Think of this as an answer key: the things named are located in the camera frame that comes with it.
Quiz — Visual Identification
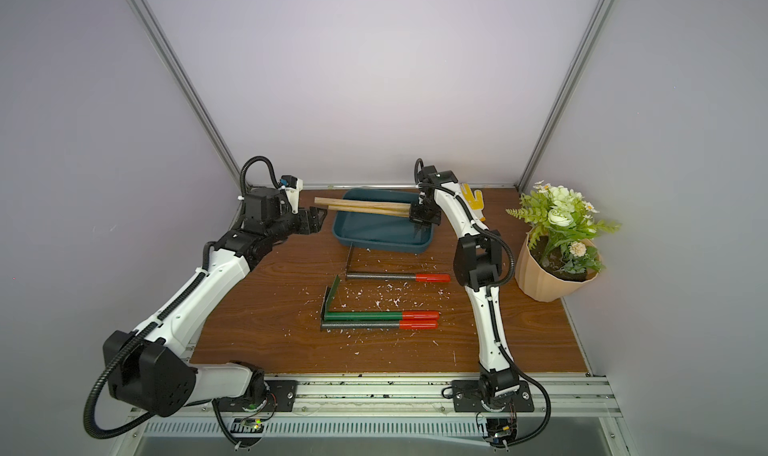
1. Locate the wooden handle small hoe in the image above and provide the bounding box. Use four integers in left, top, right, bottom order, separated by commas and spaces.
314, 197, 411, 212

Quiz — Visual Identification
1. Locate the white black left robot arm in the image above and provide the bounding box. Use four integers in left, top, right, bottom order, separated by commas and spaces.
82, 156, 326, 440

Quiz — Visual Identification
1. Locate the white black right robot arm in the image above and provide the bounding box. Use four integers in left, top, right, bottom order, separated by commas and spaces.
409, 159, 552, 420

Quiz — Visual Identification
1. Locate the teal plastic storage box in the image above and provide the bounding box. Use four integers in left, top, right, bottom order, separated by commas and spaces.
332, 188, 434, 254

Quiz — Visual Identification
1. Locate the yellow white work glove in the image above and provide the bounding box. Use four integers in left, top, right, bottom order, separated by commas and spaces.
461, 183, 485, 222

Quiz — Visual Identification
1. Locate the grey tool red grip upper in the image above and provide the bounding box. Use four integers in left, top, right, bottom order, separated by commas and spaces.
344, 246, 451, 283

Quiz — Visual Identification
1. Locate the grey tool red grip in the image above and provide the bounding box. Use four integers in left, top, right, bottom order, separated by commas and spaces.
321, 320, 438, 331
344, 246, 451, 283

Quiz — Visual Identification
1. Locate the green tool red grip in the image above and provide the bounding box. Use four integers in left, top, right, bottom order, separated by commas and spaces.
320, 276, 440, 322

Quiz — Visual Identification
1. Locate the grey tool red grip lower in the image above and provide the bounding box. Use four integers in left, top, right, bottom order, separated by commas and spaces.
321, 320, 438, 331

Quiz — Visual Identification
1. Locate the tan ribbed flower pot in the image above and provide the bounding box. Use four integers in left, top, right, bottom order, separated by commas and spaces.
514, 235, 598, 303

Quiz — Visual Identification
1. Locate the green artificial flower plant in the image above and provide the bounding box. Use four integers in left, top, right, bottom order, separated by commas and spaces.
507, 181, 621, 282

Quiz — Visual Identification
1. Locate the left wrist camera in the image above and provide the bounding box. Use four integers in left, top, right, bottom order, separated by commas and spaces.
280, 175, 303, 214

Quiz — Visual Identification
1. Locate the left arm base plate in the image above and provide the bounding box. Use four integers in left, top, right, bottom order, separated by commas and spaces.
215, 379, 298, 413

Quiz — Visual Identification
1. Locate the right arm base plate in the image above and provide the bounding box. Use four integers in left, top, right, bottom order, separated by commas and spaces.
442, 379, 535, 413

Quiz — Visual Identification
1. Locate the aluminium front rail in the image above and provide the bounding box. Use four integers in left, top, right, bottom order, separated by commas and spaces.
112, 373, 638, 455

